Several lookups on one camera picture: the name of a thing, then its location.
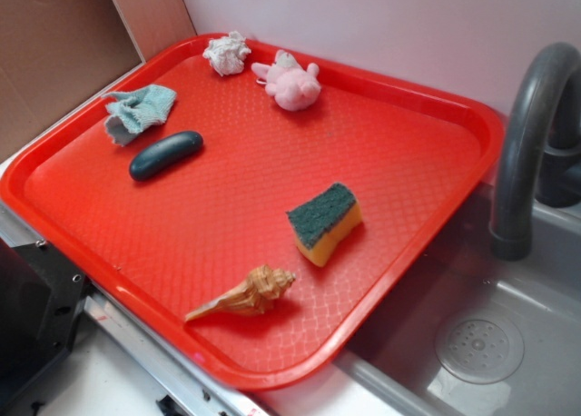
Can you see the tan conch seashell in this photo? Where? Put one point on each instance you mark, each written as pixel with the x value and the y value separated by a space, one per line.
pixel 255 295

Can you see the dark green oblong object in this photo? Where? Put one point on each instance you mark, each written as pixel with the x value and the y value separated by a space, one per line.
pixel 164 153

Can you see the brown cardboard panel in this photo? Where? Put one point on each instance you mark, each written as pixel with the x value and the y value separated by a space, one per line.
pixel 56 54

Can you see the red plastic tray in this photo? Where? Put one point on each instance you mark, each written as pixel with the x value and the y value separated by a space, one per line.
pixel 167 245

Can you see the grey plastic sink basin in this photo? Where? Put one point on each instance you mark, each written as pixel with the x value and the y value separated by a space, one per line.
pixel 392 354

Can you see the pink plush toy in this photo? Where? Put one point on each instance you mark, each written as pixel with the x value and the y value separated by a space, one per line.
pixel 292 87

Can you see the light blue cloth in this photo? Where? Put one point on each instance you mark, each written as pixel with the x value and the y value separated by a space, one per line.
pixel 132 113

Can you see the grey curved faucet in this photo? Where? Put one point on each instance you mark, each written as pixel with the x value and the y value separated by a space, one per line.
pixel 540 160

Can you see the green and yellow sponge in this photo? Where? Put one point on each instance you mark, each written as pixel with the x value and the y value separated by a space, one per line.
pixel 322 223

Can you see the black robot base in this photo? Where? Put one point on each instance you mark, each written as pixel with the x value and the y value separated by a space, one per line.
pixel 42 296

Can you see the sink drain cover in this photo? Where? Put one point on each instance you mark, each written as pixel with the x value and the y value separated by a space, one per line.
pixel 479 350

